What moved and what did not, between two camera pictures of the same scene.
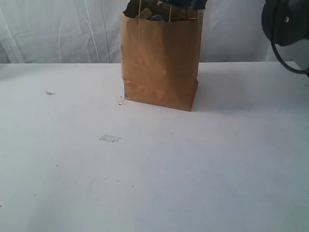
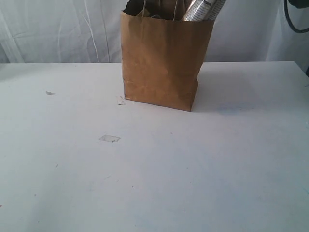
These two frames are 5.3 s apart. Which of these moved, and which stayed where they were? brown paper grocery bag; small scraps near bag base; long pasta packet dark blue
Moved: long pasta packet dark blue
Stayed: brown paper grocery bag; small scraps near bag base
